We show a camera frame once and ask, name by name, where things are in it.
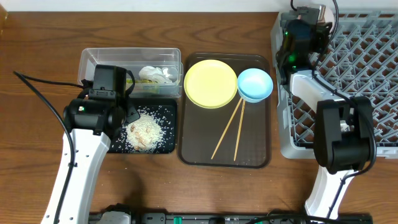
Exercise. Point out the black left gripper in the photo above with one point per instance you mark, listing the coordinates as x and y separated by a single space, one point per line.
132 115

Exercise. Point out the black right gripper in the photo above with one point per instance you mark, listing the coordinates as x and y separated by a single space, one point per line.
323 37

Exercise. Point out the pile of rice leftovers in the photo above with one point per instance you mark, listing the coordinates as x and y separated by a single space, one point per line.
144 132

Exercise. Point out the green snack wrapper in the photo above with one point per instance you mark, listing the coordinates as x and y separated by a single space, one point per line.
130 81

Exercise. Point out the white tissue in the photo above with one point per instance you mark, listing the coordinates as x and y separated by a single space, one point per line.
155 74

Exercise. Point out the light blue bowl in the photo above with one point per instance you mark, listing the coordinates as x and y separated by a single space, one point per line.
254 85

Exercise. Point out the yellow plate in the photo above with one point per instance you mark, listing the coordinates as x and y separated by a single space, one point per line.
210 84

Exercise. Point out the white bowl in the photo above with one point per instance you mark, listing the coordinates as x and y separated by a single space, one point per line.
325 16

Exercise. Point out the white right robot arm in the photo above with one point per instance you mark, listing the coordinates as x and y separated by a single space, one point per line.
344 144

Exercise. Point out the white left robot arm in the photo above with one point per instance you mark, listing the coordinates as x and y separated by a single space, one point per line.
91 126

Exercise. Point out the black food waste tray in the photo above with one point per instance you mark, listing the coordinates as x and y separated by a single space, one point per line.
164 115

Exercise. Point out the clear plastic waste bin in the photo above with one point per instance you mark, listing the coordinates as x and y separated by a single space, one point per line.
134 59

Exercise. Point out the grey dishwasher rack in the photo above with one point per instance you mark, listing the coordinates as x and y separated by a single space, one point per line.
362 60

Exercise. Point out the brown serving tray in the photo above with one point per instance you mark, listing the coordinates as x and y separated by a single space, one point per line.
201 129

